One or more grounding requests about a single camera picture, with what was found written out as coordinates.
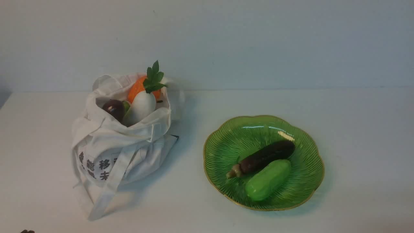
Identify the long dark purple eggplant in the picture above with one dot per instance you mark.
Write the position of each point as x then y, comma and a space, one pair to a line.
279, 150

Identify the small green vegetable in bag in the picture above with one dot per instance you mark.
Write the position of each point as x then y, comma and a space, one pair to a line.
126, 106

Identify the white radish with green leaves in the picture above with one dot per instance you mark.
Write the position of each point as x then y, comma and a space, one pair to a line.
145, 103

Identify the green glass plate gold rim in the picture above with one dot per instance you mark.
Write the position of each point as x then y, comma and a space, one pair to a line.
241, 136

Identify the orange carrot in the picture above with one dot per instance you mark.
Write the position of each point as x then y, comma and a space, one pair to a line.
138, 86

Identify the white cloth tote bag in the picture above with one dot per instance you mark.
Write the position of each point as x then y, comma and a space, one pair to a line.
106, 154

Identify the dark purple round eggplant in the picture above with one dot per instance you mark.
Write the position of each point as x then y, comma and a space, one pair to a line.
115, 108

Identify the light green cucumber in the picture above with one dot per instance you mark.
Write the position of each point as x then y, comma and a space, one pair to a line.
268, 180

